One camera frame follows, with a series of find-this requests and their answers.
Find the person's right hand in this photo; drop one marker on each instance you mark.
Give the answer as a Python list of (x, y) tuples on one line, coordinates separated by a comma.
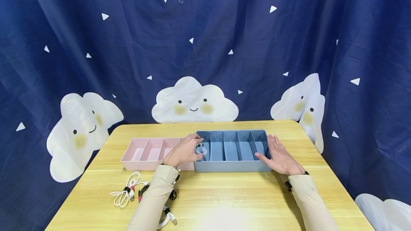
[(282, 161)]

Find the person's left hand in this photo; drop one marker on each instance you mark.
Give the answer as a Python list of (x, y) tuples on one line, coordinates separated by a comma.
[(181, 152)]

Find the person's right fingers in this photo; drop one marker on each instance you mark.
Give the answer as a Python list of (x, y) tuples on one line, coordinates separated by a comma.
[(273, 143)]

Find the person's left fingers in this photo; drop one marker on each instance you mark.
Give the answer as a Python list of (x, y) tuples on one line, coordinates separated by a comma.
[(195, 139)]

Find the person's left thumb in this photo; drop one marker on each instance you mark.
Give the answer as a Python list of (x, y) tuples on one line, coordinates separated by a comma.
[(197, 157)]

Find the person's right thumb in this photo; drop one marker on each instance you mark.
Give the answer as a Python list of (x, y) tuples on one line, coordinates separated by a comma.
[(263, 157)]

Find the person's left forearm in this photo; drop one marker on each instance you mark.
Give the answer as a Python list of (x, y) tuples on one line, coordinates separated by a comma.
[(154, 202)]

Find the person's right forearm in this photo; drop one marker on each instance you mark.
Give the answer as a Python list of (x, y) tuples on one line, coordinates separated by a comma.
[(310, 202)]

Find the blue divided plastic tray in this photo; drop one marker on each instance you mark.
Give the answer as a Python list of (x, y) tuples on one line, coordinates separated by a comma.
[(231, 166)]

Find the pink divided plastic tray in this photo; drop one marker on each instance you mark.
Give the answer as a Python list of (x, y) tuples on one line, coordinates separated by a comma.
[(144, 165)]

